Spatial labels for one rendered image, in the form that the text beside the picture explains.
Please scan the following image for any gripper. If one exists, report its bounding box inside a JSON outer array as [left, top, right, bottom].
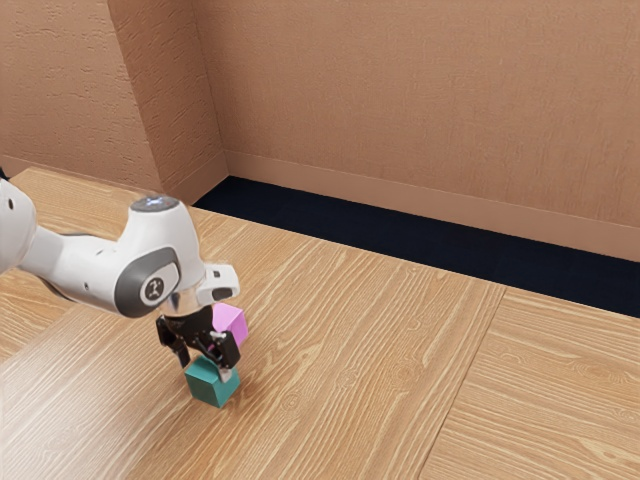
[[155, 305, 242, 384]]

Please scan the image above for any teal block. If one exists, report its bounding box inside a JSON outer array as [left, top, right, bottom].
[[183, 355, 242, 408]]

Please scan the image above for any pink block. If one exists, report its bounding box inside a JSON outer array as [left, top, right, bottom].
[[211, 302, 249, 349]]

